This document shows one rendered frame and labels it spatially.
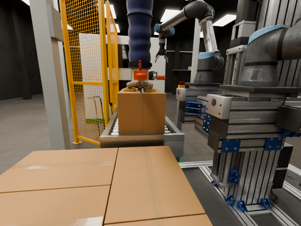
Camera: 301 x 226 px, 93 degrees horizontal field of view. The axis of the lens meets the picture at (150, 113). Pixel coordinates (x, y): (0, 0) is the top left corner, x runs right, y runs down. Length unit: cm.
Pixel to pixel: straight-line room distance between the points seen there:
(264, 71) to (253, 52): 9
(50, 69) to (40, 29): 40
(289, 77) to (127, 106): 104
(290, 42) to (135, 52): 104
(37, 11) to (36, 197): 174
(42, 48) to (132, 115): 127
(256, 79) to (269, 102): 11
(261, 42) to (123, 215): 87
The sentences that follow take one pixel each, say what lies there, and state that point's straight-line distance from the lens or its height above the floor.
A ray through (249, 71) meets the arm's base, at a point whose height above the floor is 110.
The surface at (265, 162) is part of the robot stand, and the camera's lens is 122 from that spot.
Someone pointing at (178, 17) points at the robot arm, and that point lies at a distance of 144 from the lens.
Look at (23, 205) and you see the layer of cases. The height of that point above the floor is 54.
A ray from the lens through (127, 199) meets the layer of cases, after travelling 74.
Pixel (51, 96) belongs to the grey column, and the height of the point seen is 85.
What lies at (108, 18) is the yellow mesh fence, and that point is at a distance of 249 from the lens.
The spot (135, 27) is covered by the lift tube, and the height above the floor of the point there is 149.
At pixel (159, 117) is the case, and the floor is 74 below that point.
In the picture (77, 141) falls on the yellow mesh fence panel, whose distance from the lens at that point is 269.
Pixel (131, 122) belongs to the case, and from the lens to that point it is 121.
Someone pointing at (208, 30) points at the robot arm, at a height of 145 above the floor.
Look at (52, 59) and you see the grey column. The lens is 198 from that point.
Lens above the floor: 106
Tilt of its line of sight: 13 degrees down
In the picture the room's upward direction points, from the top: 1 degrees clockwise
